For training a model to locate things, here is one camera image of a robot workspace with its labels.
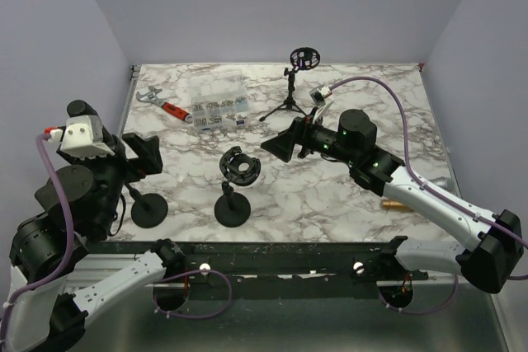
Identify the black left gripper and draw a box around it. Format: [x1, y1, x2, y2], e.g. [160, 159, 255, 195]
[63, 130, 164, 233]

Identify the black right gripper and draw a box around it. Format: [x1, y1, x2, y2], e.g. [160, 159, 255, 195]
[261, 107, 357, 165]

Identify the black tripod microphone stand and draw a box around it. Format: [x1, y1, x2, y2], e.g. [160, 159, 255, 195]
[258, 47, 321, 122]

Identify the gold microphone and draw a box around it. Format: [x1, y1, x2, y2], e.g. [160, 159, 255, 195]
[381, 199, 410, 211]

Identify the silver microphone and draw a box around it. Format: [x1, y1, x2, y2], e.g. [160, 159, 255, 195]
[429, 176, 453, 191]

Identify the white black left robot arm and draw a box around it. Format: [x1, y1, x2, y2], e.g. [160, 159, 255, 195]
[1, 129, 185, 351]

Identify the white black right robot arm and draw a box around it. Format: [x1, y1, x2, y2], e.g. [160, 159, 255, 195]
[261, 110, 524, 293]

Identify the black microphone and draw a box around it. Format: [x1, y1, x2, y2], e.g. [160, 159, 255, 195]
[67, 100, 112, 143]

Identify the clear plastic screw organizer box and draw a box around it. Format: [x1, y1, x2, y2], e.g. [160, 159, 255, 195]
[188, 69, 251, 131]

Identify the red handled adjustable wrench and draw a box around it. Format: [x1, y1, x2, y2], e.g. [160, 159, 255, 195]
[135, 86, 192, 124]

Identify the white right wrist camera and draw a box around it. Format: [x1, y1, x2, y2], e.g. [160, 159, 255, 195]
[309, 86, 333, 123]

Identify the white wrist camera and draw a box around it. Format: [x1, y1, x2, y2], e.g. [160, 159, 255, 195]
[59, 115, 115, 160]
[309, 86, 333, 123]

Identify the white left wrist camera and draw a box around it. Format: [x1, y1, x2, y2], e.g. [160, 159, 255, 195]
[59, 115, 115, 160]

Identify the black round-base shock mount stand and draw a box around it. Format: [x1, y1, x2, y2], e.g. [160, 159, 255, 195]
[214, 146, 262, 228]

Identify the black front mounting rail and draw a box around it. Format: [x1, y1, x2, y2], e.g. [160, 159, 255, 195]
[82, 236, 428, 302]

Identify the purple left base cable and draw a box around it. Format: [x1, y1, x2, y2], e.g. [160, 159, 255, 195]
[153, 267, 233, 320]

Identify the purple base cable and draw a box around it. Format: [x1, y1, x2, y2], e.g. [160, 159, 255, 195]
[377, 275, 460, 316]
[153, 267, 233, 320]

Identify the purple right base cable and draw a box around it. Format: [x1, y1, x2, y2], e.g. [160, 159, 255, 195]
[377, 275, 460, 316]

